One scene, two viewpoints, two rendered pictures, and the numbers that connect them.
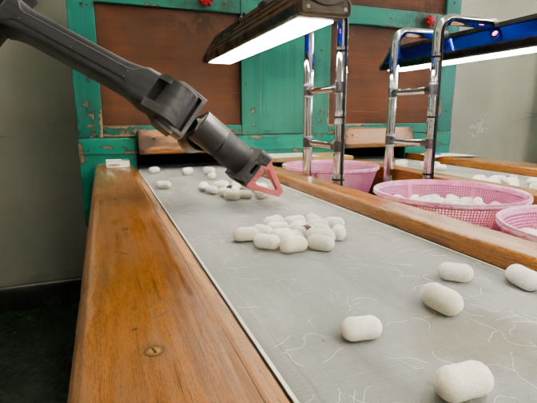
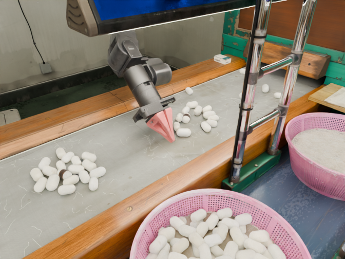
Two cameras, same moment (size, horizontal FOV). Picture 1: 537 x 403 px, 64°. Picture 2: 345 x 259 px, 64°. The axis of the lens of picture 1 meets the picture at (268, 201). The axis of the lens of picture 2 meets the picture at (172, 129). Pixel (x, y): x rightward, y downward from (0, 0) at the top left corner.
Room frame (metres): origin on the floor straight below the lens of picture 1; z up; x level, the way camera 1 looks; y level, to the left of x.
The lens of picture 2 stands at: (0.62, -0.53, 1.15)
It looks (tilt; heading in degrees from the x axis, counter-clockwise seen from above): 34 degrees down; 71
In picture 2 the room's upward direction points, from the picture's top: straight up
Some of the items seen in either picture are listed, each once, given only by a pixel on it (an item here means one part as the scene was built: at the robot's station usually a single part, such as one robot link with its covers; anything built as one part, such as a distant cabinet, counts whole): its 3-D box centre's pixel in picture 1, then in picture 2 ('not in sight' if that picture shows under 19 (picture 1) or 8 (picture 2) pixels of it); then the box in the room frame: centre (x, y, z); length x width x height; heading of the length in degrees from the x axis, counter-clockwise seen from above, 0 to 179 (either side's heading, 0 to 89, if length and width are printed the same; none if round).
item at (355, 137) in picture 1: (376, 137); not in sight; (1.55, -0.39, 0.83); 0.30 x 0.06 x 0.07; 111
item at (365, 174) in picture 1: (329, 181); (338, 156); (1.18, -0.17, 0.72); 0.27 x 0.27 x 0.10
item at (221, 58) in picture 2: (117, 163); (222, 59); (1.16, 0.41, 0.77); 0.06 x 0.04 x 0.02; 111
